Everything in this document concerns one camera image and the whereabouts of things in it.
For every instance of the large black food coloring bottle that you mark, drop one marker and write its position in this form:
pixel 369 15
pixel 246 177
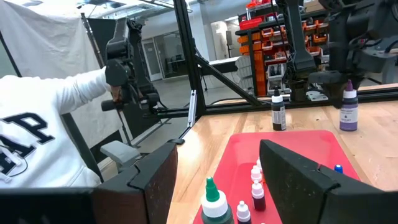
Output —
pixel 278 115

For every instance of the silver metal bracket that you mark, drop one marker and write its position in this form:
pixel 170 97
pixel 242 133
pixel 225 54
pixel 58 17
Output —
pixel 192 107

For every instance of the grey chair armrest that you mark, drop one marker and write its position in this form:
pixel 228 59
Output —
pixel 119 152

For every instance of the black aluminium table frame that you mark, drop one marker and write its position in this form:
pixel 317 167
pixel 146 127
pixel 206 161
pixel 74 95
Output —
pixel 186 46

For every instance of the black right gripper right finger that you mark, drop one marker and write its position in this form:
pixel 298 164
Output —
pixel 311 199

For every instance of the large blue food coloring bottle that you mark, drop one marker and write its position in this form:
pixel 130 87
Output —
pixel 338 169

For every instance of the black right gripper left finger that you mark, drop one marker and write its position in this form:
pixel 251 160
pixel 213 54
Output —
pixel 109 205

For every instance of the large violet food coloring bottle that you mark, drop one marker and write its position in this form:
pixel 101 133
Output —
pixel 348 115

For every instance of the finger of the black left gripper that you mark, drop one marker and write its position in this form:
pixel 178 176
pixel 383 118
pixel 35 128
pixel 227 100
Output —
pixel 359 82
pixel 339 93

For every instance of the white fabric backdrop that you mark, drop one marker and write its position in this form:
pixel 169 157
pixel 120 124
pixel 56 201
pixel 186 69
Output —
pixel 46 40

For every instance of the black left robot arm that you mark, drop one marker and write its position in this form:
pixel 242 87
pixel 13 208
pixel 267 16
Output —
pixel 298 37

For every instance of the black partition panel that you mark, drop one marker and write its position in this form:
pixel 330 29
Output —
pixel 135 121

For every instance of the large green food coloring bottle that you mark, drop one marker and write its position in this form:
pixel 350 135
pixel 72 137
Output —
pixel 214 208

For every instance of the person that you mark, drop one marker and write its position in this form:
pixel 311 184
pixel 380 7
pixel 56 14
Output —
pixel 37 155

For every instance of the small dark food coloring bottle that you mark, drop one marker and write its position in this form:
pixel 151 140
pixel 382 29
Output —
pixel 243 213

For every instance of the person's hand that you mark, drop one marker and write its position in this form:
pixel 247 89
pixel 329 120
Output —
pixel 116 93

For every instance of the small maroon food coloring bottle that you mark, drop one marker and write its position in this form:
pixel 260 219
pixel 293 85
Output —
pixel 258 202

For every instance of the red translucent plastic bin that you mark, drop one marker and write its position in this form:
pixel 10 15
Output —
pixel 242 149

